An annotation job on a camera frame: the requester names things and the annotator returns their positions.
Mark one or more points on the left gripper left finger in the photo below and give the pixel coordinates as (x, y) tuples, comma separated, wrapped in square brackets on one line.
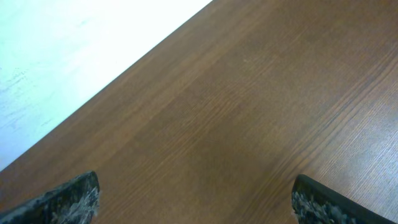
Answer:
[(76, 201)]

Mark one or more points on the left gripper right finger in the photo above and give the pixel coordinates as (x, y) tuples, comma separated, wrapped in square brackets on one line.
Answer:
[(313, 202)]

